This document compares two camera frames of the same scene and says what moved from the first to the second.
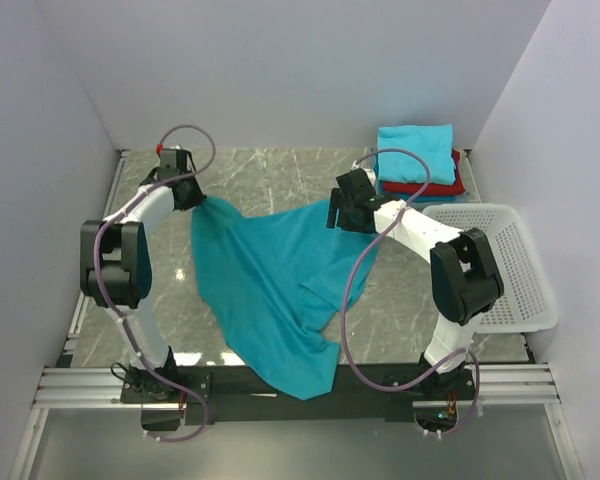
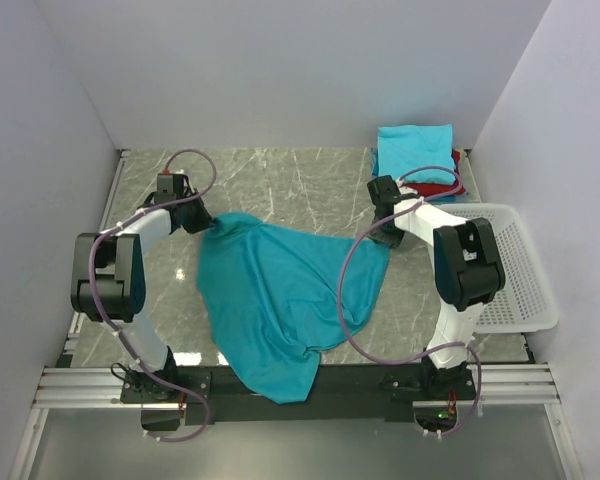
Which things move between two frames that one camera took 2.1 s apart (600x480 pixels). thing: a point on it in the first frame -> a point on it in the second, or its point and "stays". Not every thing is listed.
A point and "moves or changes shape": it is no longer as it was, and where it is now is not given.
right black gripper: (335, 209) -> (381, 235)
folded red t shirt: (433, 189) stays
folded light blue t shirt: (431, 142) stays
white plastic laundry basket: (528, 303) stays
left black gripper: (193, 194) -> (200, 219)
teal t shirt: (270, 284) moves or changes shape
